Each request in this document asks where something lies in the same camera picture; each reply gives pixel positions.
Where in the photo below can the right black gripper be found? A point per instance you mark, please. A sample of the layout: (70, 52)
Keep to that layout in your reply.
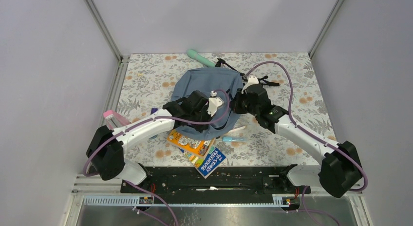
(234, 104)

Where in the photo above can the blue grey backpack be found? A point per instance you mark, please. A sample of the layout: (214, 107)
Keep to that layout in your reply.
(206, 80)

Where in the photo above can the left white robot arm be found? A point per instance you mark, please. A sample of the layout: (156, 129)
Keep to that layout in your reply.
(106, 151)

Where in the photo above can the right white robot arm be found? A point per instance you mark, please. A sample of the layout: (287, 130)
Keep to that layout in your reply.
(339, 168)

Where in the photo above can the white orange pen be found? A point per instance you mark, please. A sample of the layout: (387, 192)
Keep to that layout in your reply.
(237, 129)

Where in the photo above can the light blue marker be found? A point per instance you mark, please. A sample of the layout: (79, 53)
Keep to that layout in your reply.
(228, 139)

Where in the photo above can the orange book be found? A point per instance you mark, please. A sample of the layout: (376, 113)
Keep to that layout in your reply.
(195, 147)

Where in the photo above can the blue Treehouse book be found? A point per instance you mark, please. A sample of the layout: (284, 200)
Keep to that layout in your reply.
(207, 165)

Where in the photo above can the mint green tube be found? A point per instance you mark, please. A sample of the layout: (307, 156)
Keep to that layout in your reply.
(196, 56)

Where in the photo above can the purple toy brick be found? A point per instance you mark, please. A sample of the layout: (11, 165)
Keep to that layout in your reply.
(153, 110)

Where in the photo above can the pink metronome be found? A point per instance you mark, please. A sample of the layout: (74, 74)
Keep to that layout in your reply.
(114, 120)

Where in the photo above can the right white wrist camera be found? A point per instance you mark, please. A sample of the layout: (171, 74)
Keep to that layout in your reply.
(251, 80)

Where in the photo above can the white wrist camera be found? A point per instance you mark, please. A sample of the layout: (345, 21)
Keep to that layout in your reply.
(251, 80)
(214, 103)

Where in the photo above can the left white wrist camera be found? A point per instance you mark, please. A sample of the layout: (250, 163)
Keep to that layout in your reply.
(214, 103)

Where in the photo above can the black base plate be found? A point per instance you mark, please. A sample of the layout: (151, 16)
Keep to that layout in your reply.
(226, 185)

